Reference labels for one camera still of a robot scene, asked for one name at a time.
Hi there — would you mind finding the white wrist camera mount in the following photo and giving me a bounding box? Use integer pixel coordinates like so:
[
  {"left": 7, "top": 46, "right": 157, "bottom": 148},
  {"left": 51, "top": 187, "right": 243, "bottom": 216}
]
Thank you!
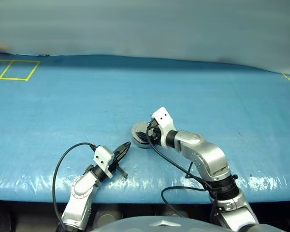
[
  {"left": 152, "top": 106, "right": 177, "bottom": 147},
  {"left": 93, "top": 145, "right": 115, "bottom": 178}
]

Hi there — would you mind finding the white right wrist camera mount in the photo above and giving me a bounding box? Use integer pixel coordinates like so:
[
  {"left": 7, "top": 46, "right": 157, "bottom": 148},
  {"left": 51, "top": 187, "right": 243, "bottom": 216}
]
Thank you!
[{"left": 152, "top": 106, "right": 177, "bottom": 147}]

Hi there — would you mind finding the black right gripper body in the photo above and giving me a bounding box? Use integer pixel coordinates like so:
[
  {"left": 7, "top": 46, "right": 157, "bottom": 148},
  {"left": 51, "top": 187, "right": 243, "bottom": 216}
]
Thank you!
[{"left": 146, "top": 124, "right": 164, "bottom": 147}]

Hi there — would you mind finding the grey robot torso with logo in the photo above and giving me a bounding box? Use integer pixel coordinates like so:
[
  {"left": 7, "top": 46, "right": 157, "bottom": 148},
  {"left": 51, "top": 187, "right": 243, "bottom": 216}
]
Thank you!
[{"left": 89, "top": 214, "right": 225, "bottom": 232}]

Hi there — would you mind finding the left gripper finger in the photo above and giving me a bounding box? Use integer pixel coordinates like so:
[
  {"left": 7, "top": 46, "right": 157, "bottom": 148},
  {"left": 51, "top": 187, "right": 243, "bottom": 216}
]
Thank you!
[
  {"left": 115, "top": 141, "right": 131, "bottom": 159},
  {"left": 117, "top": 143, "right": 132, "bottom": 165}
]

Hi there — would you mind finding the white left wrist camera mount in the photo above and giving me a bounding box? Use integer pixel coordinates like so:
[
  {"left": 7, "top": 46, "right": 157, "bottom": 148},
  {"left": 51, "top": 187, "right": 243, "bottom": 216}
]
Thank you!
[{"left": 93, "top": 145, "right": 115, "bottom": 178}]

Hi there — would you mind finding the blue plastic table cover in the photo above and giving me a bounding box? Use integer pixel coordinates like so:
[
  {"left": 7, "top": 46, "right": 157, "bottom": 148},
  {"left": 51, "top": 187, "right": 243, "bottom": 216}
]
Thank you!
[{"left": 0, "top": 52, "right": 290, "bottom": 205}]

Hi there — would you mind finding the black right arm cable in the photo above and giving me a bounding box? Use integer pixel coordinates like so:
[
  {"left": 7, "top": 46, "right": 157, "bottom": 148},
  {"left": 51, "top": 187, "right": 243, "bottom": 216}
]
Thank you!
[{"left": 146, "top": 127, "right": 232, "bottom": 218}]

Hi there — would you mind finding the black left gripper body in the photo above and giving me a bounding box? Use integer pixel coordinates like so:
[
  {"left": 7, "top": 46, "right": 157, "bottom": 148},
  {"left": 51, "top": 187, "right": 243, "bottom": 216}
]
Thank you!
[{"left": 108, "top": 154, "right": 129, "bottom": 179}]

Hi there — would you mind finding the round hinged motor housing lid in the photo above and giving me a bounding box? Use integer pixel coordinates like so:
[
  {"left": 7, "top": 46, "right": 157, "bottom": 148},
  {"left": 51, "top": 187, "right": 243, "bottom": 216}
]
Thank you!
[{"left": 131, "top": 121, "right": 154, "bottom": 140}]

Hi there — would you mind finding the dark rounded shape grey cap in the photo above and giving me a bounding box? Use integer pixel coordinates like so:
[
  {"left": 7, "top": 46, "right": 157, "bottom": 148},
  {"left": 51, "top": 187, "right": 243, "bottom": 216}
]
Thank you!
[{"left": 95, "top": 204, "right": 124, "bottom": 223}]

